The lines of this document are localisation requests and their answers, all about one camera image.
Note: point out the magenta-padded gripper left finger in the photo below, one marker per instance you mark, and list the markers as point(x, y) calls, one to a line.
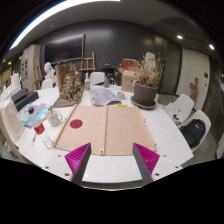
point(78, 156)

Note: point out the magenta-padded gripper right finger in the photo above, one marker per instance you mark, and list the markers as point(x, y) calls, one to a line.
point(146, 157)

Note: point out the flat round red coaster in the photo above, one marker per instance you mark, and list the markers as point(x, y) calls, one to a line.
point(76, 123)

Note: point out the white mug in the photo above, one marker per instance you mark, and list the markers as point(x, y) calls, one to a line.
point(53, 118)

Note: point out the wooden brush with red ferrule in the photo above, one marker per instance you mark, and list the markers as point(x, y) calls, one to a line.
point(33, 139)

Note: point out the black backpack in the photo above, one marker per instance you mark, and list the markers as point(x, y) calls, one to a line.
point(192, 132)

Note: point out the dark plant saucer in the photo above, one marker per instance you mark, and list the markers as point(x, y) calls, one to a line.
point(140, 105)

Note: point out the thin dark brush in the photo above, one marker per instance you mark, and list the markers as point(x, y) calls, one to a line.
point(50, 109)

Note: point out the yellow tag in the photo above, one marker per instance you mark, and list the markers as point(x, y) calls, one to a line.
point(122, 105)

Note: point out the dried plant in dark pot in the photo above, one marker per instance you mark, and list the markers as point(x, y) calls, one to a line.
point(145, 94)

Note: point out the white chair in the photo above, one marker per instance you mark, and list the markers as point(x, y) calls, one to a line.
point(47, 83)
point(97, 78)
point(201, 116)
point(185, 105)

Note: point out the grey newspaper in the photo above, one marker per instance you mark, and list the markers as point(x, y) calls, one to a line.
point(101, 96)

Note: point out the small glass jar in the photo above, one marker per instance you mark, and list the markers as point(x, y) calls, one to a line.
point(120, 95)

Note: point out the brown sculpture on board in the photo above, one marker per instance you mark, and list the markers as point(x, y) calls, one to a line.
point(71, 87)

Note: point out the white and green spray bottle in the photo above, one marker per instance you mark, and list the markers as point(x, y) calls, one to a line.
point(87, 83)

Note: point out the clear plastic bag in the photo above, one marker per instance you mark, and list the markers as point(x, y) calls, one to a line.
point(11, 116)

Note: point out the brown cardboard box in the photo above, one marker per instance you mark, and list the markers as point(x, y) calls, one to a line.
point(128, 81)

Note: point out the black box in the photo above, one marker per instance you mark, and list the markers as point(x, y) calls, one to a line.
point(25, 99)

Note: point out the wooden figure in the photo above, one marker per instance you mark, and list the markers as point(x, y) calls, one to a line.
point(194, 88)

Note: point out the wooden easel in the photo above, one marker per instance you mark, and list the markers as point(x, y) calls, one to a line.
point(36, 73)
point(87, 68)

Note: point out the white plaster bust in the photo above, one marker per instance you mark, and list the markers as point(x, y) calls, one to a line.
point(50, 70)

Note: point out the red box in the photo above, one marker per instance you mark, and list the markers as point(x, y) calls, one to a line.
point(129, 63)

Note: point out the white bag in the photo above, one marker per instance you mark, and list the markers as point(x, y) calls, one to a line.
point(150, 58)

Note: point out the white cabinet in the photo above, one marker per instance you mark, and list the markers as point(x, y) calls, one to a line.
point(27, 66)

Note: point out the long ceiling light panel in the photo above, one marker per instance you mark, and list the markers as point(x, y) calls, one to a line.
point(43, 18)

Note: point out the black wall screen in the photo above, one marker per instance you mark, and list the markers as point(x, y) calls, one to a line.
point(63, 48)

